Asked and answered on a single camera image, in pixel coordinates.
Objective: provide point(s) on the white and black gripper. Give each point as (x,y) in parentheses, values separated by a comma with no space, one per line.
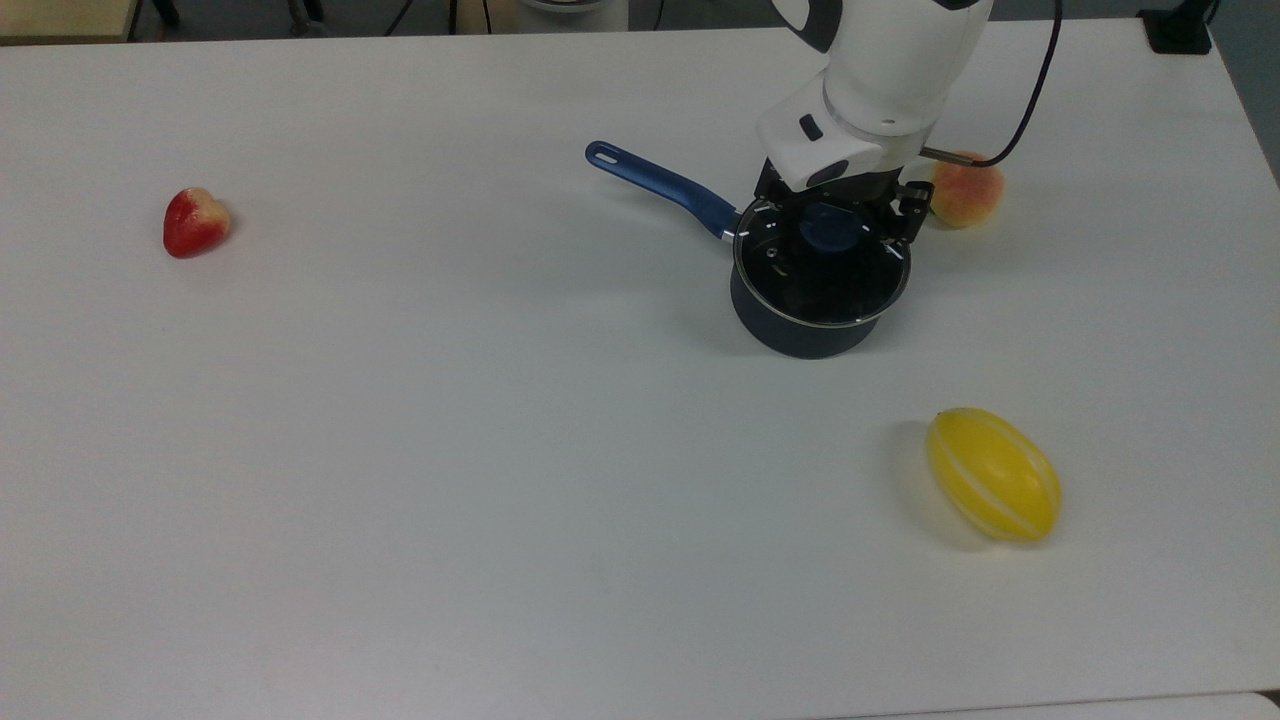
(810,150)

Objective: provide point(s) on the glass lid with blue knob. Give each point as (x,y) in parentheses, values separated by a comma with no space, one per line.
(830,290)

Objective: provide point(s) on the grey round robot base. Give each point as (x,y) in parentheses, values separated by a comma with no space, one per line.
(570,12)

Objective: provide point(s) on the orange pink peach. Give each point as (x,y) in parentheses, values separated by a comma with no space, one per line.
(970,200)

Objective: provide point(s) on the yellow striped melon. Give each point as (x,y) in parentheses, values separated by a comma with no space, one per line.
(995,475)

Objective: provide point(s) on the black corner table clamp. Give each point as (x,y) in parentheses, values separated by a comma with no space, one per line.
(1180,30)

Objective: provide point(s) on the red strawberry toy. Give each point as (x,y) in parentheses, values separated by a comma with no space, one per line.
(193,225)

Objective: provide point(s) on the light wooden board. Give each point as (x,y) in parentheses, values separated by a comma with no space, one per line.
(65,18)

